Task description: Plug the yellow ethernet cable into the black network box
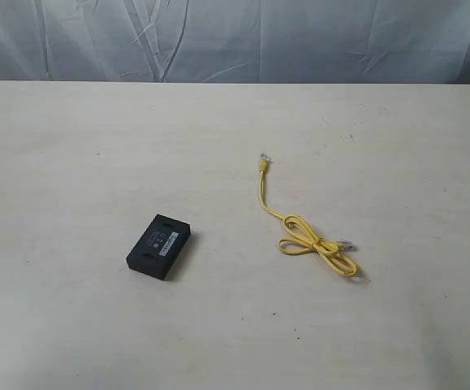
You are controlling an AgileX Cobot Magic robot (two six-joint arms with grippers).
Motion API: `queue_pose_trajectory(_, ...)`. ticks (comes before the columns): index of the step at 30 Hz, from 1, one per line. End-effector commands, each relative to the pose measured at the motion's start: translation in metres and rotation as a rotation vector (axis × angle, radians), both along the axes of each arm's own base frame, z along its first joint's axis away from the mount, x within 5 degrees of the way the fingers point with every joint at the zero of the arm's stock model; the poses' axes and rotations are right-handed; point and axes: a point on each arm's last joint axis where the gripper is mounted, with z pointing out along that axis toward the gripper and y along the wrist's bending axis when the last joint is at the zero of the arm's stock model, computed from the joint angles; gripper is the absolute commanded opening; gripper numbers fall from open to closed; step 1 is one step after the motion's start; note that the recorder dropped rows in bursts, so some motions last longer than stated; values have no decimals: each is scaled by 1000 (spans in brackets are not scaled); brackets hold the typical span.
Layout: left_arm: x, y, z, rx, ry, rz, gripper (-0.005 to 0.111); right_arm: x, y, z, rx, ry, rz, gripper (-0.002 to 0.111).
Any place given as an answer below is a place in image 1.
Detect black rectangular box device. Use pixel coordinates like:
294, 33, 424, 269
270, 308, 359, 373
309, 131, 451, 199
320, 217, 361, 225
126, 214, 191, 280

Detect yellow ethernet cable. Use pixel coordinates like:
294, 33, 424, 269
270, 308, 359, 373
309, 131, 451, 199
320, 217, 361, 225
257, 152, 360, 279

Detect grey wrinkled backdrop cloth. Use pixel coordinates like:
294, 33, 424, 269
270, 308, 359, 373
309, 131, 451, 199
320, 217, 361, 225
0, 1, 470, 84

